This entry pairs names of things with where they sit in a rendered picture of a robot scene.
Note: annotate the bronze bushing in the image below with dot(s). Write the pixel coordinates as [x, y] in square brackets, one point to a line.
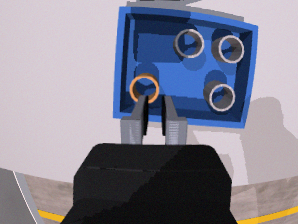
[135, 94]

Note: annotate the blue crate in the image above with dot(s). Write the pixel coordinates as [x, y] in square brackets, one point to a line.
[144, 44]

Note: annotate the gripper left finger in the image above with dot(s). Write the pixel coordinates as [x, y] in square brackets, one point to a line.
[134, 127]

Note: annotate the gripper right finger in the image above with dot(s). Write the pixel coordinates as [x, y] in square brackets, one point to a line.
[176, 127]

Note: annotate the grey metal sleeve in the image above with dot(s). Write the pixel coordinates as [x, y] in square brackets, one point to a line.
[237, 49]
[198, 39]
[226, 102]

